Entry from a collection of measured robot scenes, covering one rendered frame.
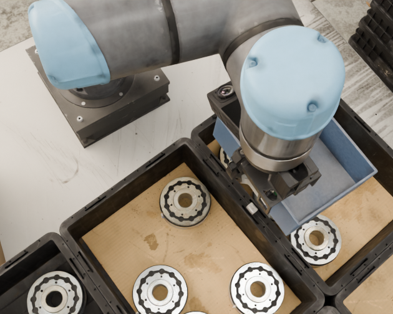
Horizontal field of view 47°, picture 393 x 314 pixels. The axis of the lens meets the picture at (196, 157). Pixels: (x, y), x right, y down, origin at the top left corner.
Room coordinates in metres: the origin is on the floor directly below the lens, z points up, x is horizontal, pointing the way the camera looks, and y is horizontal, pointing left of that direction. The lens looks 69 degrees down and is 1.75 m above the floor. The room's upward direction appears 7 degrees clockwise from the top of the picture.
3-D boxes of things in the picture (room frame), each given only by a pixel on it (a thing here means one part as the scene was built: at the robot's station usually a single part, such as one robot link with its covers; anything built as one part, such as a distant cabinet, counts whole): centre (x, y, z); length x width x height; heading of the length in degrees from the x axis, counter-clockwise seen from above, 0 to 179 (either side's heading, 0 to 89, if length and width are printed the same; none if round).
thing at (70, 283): (0.03, 0.23, 0.86); 0.10 x 0.10 x 0.01
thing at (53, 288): (0.03, 0.23, 0.86); 0.05 x 0.05 x 0.01
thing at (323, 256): (0.20, -0.25, 0.86); 0.10 x 0.10 x 0.01
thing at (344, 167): (0.28, -0.14, 1.10); 0.20 x 0.15 x 0.07; 40
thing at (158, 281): (0.06, 0.04, 0.86); 0.05 x 0.05 x 0.01
